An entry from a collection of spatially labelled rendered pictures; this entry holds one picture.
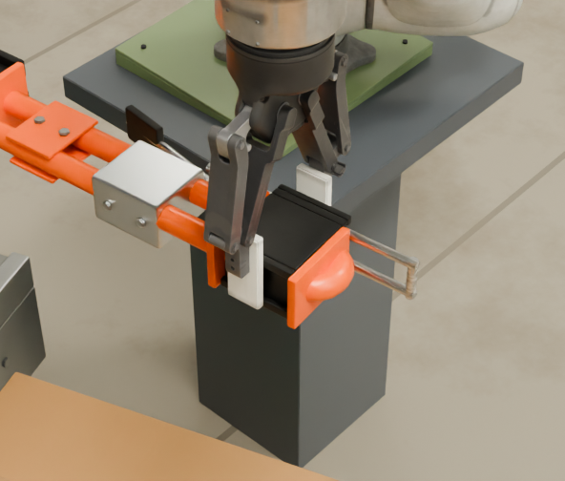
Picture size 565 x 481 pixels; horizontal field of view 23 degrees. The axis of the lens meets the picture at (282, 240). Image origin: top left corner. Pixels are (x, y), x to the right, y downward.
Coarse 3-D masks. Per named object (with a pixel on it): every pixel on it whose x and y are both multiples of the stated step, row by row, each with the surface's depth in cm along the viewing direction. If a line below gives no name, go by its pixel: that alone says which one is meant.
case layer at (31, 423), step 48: (48, 384) 191; (0, 432) 185; (48, 432) 185; (96, 432) 185; (144, 432) 185; (192, 432) 185; (0, 480) 179; (48, 480) 179; (96, 480) 179; (144, 480) 179; (192, 480) 179; (240, 480) 179; (288, 480) 179; (336, 480) 179
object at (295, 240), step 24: (264, 216) 107; (288, 216) 107; (312, 216) 107; (264, 240) 105; (288, 240) 105; (312, 240) 105; (336, 240) 105; (216, 264) 107; (264, 264) 104; (288, 264) 103; (312, 264) 103; (264, 288) 106; (288, 288) 103; (288, 312) 104
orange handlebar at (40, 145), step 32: (0, 128) 118; (32, 128) 117; (64, 128) 117; (32, 160) 116; (64, 160) 115; (192, 192) 112; (160, 224) 110; (192, 224) 109; (224, 256) 107; (320, 288) 104
